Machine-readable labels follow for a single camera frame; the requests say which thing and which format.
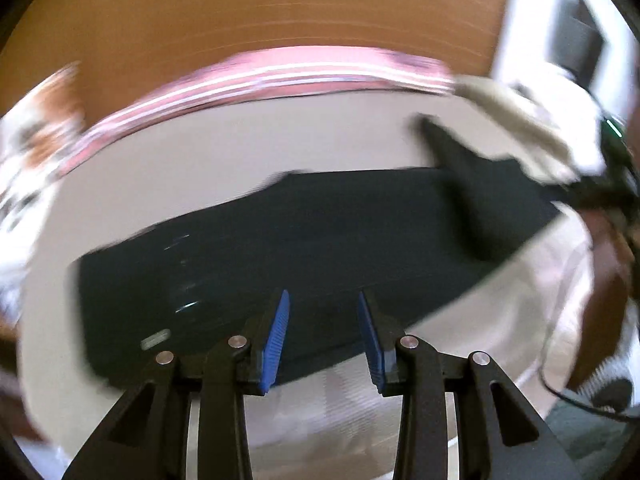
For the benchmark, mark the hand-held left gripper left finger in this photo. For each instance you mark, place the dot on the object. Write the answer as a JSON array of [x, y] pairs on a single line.
[[276, 340]]

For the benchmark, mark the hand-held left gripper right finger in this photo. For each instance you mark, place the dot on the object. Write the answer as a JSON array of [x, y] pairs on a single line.
[[371, 340]]

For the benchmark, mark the black pants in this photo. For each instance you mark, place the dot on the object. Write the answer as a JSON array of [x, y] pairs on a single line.
[[300, 230]]

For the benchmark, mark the person's right forearm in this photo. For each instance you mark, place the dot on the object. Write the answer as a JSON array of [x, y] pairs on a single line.
[[607, 285]]

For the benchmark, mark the cream cloth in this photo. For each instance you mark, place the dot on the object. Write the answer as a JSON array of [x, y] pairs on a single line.
[[525, 120]]

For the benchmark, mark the beige bed mat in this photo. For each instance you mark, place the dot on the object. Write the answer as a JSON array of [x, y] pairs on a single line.
[[200, 150]]

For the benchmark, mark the pink striped pillow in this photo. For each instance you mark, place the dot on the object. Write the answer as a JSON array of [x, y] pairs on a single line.
[[300, 67]]

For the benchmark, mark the floral pillow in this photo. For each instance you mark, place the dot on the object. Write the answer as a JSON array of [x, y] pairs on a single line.
[[30, 160]]

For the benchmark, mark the wooden headboard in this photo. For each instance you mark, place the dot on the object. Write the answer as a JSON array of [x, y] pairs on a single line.
[[250, 10]]

